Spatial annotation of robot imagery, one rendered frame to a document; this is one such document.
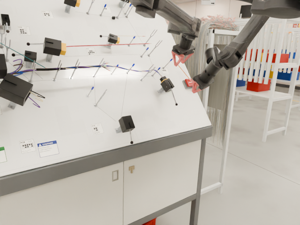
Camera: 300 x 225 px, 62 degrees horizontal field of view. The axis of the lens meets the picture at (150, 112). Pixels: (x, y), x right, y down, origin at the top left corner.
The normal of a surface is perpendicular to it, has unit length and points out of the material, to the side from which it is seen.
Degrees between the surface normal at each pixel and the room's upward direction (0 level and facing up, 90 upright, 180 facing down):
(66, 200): 90
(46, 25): 52
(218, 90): 90
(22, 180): 90
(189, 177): 90
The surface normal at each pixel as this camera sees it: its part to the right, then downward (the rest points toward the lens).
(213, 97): -0.83, 0.12
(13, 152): 0.48, -0.41
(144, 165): 0.59, 0.24
